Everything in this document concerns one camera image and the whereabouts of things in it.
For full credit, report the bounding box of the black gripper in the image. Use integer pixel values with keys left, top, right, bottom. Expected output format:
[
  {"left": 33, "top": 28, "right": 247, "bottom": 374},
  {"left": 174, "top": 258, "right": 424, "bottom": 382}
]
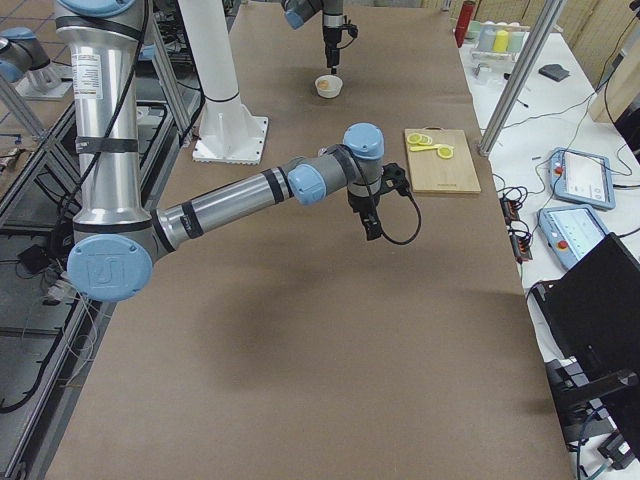
[
  {"left": 347, "top": 191, "right": 383, "bottom": 241},
  {"left": 323, "top": 30, "right": 341, "bottom": 75}
]

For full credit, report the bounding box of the wooden cutting board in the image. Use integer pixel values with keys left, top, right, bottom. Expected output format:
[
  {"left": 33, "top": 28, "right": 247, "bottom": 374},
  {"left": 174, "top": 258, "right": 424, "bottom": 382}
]
[{"left": 404, "top": 128, "right": 481, "bottom": 194}]

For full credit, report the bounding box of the grey cup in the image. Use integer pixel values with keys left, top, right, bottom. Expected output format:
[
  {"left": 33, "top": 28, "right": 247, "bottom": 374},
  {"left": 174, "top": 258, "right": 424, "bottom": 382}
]
[{"left": 477, "top": 26, "right": 496, "bottom": 52}]

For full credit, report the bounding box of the light blue cup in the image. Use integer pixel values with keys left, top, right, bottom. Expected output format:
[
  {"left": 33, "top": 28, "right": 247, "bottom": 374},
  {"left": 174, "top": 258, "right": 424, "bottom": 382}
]
[{"left": 506, "top": 31, "right": 525, "bottom": 53}]

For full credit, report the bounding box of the white round bowl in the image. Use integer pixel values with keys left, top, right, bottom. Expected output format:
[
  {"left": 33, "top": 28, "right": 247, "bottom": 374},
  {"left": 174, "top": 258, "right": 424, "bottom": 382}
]
[{"left": 314, "top": 75, "right": 343, "bottom": 99}]

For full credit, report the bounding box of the yellow cup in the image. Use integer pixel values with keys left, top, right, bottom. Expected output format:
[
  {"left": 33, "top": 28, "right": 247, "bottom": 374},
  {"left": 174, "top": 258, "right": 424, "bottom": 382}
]
[{"left": 492, "top": 29, "right": 509, "bottom": 53}]

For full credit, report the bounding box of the small black square pad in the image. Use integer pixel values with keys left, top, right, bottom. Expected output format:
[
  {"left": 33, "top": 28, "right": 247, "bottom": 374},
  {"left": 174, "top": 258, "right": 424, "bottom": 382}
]
[{"left": 538, "top": 64, "right": 570, "bottom": 82}]

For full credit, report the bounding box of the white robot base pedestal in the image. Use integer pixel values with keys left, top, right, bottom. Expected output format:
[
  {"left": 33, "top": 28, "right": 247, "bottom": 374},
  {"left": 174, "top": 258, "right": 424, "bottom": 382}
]
[{"left": 179, "top": 0, "right": 268, "bottom": 165}]

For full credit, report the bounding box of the aluminium frame post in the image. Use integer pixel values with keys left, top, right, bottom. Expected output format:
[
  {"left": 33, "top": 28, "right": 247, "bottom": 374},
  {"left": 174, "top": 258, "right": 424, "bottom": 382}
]
[{"left": 478, "top": 0, "right": 567, "bottom": 157}]

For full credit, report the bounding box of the teach pendant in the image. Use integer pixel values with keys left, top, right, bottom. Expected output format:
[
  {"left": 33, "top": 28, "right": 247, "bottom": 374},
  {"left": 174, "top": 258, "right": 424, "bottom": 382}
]
[
  {"left": 549, "top": 148, "right": 616, "bottom": 210},
  {"left": 539, "top": 204, "right": 609, "bottom": 270}
]

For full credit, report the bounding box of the teach pendant far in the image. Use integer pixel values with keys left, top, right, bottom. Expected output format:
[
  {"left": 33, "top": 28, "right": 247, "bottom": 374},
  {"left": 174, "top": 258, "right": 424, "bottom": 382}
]
[{"left": 549, "top": 148, "right": 616, "bottom": 210}]

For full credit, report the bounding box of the red cylinder bottle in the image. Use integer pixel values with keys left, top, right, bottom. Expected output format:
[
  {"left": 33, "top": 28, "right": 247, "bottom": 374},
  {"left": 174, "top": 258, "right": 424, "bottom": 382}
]
[{"left": 454, "top": 0, "right": 475, "bottom": 48}]

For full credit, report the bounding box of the black laptop monitor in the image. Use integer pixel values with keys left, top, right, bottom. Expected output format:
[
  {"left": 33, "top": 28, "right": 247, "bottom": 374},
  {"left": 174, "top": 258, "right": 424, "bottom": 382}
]
[{"left": 532, "top": 233, "right": 639, "bottom": 454}]

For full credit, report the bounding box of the lemon slice lower left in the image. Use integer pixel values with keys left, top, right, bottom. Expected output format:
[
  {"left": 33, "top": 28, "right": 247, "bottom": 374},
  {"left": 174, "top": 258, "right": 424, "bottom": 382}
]
[{"left": 436, "top": 144, "right": 454, "bottom": 159}]

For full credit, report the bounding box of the teach pendant near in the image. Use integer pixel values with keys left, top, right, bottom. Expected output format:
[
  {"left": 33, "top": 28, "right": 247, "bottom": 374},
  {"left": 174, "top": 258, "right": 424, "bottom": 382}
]
[{"left": 539, "top": 204, "right": 609, "bottom": 270}]

